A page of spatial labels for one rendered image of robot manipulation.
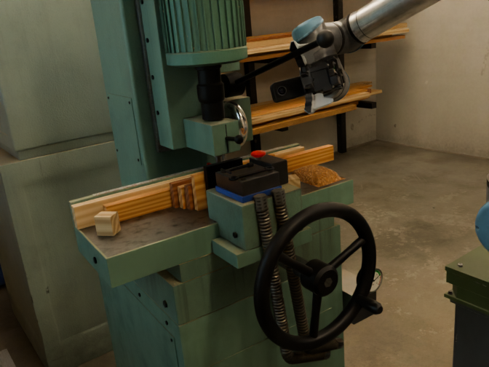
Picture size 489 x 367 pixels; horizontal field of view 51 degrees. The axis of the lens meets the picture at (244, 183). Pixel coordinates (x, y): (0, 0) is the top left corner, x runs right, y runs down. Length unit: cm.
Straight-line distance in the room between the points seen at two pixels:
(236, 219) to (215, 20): 40
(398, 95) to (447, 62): 59
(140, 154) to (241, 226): 46
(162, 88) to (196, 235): 38
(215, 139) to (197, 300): 34
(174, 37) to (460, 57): 375
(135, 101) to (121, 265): 47
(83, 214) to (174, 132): 29
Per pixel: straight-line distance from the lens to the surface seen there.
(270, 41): 366
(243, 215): 92
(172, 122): 120
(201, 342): 110
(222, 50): 106
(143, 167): 131
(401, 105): 503
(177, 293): 102
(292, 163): 129
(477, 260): 145
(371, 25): 142
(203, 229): 100
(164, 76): 119
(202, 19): 105
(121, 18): 126
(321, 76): 116
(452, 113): 474
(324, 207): 91
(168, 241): 97
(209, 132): 111
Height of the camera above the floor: 128
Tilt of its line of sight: 18 degrees down
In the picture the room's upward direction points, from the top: 5 degrees counter-clockwise
